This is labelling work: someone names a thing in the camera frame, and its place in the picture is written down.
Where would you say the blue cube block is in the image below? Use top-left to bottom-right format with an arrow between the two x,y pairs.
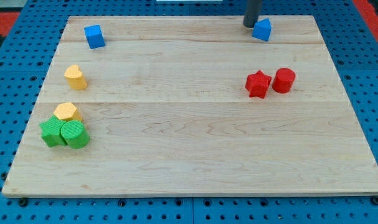
84,24 -> 105,49

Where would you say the light wooden board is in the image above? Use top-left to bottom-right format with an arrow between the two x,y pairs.
2,16 -> 378,198

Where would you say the red star block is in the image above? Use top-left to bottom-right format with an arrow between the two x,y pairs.
245,70 -> 272,99

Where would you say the red cylinder block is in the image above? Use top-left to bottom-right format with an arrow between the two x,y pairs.
272,68 -> 296,93

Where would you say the blue triangular prism block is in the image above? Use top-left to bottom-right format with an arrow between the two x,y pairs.
252,18 -> 272,41

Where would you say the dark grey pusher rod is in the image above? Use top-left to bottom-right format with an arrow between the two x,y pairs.
243,0 -> 263,28

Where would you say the green cylinder block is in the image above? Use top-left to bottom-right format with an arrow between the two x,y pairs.
60,120 -> 90,149

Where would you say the yellow heart block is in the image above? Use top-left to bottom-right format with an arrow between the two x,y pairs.
64,65 -> 88,90

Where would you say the yellow hexagon block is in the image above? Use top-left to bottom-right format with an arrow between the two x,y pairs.
54,102 -> 83,121

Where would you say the green star block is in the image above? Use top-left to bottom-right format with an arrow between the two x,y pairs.
39,116 -> 67,147

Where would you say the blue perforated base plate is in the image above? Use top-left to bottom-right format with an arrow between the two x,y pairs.
0,1 -> 378,223

